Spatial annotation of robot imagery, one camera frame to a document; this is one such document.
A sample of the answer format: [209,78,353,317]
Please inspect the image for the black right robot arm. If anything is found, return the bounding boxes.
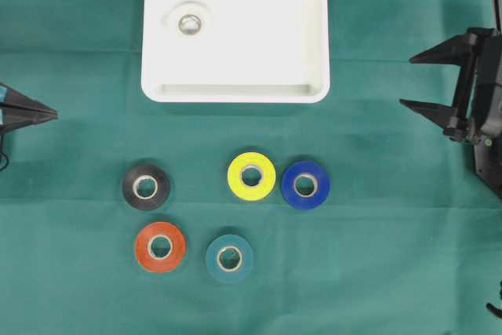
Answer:
[399,0,501,196]

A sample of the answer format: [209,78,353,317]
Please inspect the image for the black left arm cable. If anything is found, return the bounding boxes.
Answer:
[0,133,11,173]

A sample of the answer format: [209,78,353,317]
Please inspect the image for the green tape roll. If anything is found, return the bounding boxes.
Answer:
[205,234,254,283]

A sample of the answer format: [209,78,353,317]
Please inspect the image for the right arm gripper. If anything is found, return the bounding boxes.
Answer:
[399,27,501,145]

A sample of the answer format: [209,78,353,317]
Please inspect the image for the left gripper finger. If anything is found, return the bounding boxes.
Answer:
[1,109,58,135]
[1,83,57,114]

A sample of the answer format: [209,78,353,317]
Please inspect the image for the black cable bottom right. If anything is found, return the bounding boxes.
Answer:
[486,279,502,317]

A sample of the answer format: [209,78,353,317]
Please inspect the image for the yellow tape roll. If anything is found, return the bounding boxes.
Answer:
[227,151,276,202]

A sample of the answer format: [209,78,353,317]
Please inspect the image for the white plastic case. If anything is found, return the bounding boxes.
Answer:
[141,0,330,104]

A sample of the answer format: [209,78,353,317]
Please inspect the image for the blue tape roll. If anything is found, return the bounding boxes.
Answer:
[281,161,330,210]

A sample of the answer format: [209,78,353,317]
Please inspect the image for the white tape roll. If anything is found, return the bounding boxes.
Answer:
[160,0,213,42]

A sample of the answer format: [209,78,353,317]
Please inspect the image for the red tape roll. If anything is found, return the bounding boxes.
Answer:
[134,222,187,274]

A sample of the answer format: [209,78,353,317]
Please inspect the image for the black tape roll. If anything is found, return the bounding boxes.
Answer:
[122,164,171,211]

